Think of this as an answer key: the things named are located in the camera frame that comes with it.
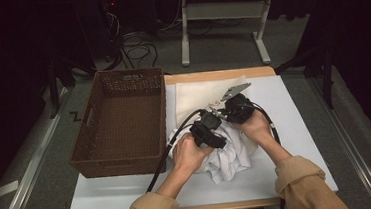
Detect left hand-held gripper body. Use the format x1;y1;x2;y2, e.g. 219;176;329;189
188;105;230;149

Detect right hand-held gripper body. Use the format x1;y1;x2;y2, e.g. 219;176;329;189
219;81;258;126

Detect cream drawstring bag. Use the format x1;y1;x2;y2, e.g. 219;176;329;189
172;74;261;162

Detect brown woven basket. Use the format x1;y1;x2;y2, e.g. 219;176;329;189
62;65;174;181

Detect person's right hand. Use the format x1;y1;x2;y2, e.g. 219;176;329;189
228;107;277;149

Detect person's left hand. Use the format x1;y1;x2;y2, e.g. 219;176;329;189
170;130;217;178

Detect white board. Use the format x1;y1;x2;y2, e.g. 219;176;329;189
59;70;339;209

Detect black stand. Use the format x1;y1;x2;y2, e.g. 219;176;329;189
272;44;339;113
45;56;79;120

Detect right hand-held gripper cable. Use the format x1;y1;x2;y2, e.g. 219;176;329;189
250;99;288;209

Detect hand-held gripper cable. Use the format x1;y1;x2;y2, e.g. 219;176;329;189
250;99;288;209
139;108;213;194

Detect left hand-held gripper cable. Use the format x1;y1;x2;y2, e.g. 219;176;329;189
139;108;213;194

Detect white desk frame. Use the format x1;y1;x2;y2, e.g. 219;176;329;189
176;0;280;72

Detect black floor cables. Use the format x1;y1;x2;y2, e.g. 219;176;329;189
100;8;160;72

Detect metal floor rail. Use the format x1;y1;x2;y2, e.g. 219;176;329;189
304;68;371;209
0;87;79;209

